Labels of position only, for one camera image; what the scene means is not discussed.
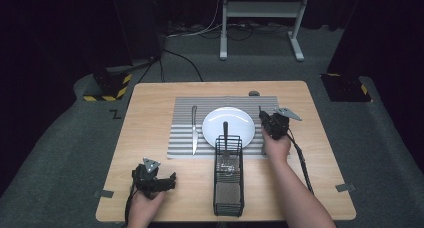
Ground silver table knife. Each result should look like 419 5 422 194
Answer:
190 104 199 157

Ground white metal stand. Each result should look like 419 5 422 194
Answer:
218 0 313 63

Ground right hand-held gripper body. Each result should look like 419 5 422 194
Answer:
263 106 303 142

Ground grey white striped placemat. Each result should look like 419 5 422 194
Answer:
166 95 281 160

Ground left hand-held gripper black cable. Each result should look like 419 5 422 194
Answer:
123 182 138 227

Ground person's right hand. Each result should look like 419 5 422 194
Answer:
260 126 292 165

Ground right hand-held gripper black cable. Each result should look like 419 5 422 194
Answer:
285 129 316 195

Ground black wire cutlery rack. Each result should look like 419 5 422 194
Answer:
212 134 246 218

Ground white round plate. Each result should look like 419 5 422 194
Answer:
201 106 257 149

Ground person's left hand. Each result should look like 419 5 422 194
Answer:
127 189 168 228

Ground black yellow striped base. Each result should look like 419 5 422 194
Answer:
320 72 373 103
82 72 133 103

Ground black floor cable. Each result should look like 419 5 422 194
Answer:
162 48 205 83

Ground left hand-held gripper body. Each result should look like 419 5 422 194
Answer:
131 157 168 200

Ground black handled utensil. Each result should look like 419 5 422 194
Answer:
220 120 233 163

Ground white floor cable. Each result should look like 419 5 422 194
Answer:
165 0 224 40

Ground grey tape piece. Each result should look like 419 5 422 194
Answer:
335 182 357 193
93 189 115 199

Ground hand-held gripper black cable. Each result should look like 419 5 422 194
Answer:
123 182 138 227
285 129 316 195

